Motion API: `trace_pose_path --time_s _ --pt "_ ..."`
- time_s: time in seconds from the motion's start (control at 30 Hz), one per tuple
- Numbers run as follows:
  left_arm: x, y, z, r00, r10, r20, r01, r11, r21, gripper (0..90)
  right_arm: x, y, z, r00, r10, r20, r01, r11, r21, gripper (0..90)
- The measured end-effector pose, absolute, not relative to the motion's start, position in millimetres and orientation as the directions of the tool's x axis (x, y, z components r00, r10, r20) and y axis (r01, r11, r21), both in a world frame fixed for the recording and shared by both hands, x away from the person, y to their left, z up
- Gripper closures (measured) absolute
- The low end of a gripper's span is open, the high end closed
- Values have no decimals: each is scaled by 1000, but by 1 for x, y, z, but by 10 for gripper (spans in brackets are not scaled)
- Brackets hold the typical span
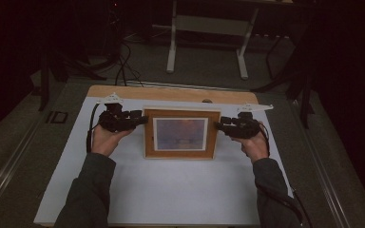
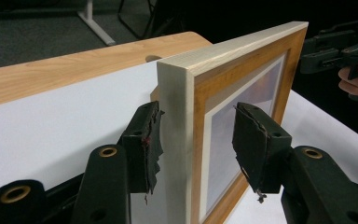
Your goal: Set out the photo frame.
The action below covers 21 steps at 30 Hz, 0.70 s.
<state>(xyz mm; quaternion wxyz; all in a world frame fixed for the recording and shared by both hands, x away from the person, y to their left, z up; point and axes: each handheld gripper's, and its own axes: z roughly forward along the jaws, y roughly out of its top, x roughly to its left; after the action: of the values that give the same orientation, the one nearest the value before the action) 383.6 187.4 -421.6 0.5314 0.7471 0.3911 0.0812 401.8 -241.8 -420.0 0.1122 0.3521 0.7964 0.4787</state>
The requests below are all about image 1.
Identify hand-held gripper cable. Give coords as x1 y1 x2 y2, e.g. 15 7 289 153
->
86 103 108 154
256 122 314 228

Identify person's left hand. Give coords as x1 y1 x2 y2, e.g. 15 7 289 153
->
91 123 135 158

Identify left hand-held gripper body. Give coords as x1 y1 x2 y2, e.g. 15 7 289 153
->
96 92 134 133

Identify person's right hand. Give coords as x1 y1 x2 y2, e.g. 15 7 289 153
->
232 123 270 163

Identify black metal stand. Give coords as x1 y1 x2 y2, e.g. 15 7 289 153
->
250 31 316 130
37 51 108 112

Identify metal floor rail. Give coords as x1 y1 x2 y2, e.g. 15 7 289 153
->
0 107 50 217
289 101 352 228
120 79 252 93

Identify black floor cables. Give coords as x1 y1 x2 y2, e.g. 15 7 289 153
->
113 41 145 87

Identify wooden picture frame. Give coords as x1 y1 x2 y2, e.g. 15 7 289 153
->
142 105 221 161

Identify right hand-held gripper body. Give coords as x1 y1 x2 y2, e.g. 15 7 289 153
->
229 103 274 139

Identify black floor socket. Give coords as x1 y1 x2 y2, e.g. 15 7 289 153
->
45 110 69 124

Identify right hand-held gripper cable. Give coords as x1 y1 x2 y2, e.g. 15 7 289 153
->
256 122 314 228

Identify white table mat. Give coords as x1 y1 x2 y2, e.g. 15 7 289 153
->
32 96 302 226

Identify white table frame legs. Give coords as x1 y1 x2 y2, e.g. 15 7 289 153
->
151 0 296 80

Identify left hand-held gripper cable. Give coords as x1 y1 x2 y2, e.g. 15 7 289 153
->
86 103 108 154

